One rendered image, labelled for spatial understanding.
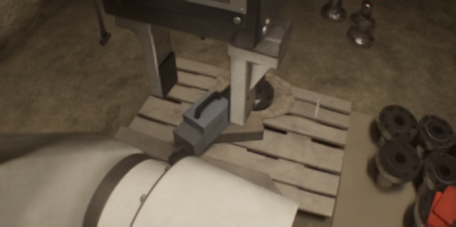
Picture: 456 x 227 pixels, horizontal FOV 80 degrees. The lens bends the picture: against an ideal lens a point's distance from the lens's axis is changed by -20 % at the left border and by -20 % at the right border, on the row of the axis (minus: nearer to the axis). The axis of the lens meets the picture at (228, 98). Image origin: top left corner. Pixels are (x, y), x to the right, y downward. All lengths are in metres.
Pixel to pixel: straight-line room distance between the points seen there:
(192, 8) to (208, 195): 0.28
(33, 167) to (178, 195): 0.22
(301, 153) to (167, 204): 1.36
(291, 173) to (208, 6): 1.43
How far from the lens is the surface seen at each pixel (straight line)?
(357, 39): 2.86
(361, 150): 2.08
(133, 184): 0.57
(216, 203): 0.50
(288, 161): 1.79
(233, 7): 0.34
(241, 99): 0.49
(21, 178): 0.45
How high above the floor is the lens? 1.61
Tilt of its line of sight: 47 degrees down
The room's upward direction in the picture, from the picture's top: straight up
